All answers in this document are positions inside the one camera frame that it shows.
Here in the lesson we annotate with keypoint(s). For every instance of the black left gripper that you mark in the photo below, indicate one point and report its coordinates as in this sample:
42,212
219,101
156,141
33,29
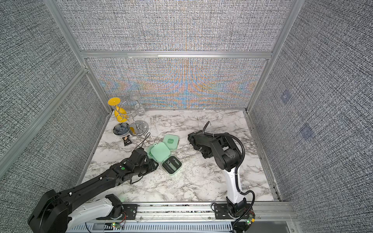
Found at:
152,166

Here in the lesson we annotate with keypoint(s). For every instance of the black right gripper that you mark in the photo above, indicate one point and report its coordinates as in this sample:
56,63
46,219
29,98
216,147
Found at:
207,156

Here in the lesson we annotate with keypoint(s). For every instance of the green nail kit case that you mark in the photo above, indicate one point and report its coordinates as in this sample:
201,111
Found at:
162,155
171,141
148,150

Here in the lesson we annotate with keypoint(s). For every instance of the large clipper table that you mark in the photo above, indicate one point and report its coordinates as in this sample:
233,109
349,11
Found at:
172,166

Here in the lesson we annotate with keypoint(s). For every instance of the green nail kit case front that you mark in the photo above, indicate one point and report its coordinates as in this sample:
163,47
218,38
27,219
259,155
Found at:
148,150

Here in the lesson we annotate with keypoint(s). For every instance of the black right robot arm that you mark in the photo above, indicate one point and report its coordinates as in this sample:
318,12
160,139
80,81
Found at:
229,153

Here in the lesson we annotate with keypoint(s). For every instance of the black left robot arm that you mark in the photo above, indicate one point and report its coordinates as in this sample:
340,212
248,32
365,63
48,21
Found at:
58,212

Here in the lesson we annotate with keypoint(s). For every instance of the black snack packet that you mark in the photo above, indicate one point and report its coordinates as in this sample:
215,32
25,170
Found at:
126,141

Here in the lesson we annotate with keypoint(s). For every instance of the black white patterned bowl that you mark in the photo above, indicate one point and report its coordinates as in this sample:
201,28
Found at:
121,129

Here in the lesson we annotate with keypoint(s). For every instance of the yellow plastic cup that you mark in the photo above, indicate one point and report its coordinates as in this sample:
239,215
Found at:
120,114

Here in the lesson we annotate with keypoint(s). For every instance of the clear glass cup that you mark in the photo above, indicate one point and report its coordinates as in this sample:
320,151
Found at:
139,108

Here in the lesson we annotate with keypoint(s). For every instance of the chrome cup holder stand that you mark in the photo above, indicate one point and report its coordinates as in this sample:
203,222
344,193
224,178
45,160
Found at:
138,127

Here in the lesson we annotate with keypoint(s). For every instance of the yellow cup on stand top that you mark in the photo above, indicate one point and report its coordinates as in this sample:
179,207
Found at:
115,101

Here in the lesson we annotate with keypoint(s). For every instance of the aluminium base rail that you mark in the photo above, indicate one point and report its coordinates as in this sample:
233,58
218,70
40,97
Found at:
200,217

